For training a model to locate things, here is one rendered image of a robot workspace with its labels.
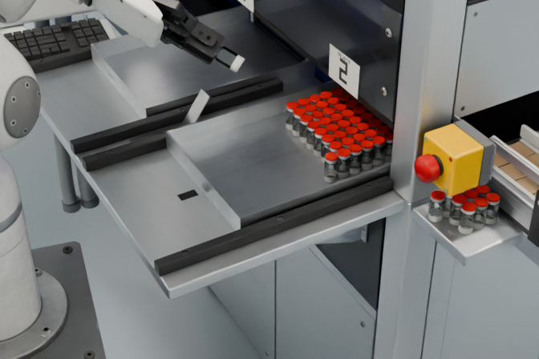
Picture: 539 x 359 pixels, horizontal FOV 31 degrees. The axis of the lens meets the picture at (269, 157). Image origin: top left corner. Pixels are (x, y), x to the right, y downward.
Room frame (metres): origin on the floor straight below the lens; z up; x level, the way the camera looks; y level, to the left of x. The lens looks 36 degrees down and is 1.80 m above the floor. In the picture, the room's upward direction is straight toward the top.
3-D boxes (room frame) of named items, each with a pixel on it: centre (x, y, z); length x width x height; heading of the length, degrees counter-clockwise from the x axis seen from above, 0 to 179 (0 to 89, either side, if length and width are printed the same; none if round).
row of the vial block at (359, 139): (1.32, -0.12, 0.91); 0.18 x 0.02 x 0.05; 30
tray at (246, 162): (1.28, -0.04, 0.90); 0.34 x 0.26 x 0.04; 120
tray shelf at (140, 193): (1.39, 0.10, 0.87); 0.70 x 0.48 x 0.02; 30
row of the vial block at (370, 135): (1.33, -0.14, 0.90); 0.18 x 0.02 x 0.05; 30
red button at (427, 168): (1.10, -0.23, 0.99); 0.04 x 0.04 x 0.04; 30
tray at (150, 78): (1.57, 0.13, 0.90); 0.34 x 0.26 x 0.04; 120
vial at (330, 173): (1.22, -0.10, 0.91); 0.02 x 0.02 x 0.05
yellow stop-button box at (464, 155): (1.12, -0.27, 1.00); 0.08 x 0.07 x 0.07; 120
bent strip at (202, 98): (1.36, 0.17, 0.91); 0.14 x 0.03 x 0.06; 120
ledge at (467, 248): (1.13, -0.31, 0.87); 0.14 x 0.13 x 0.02; 120
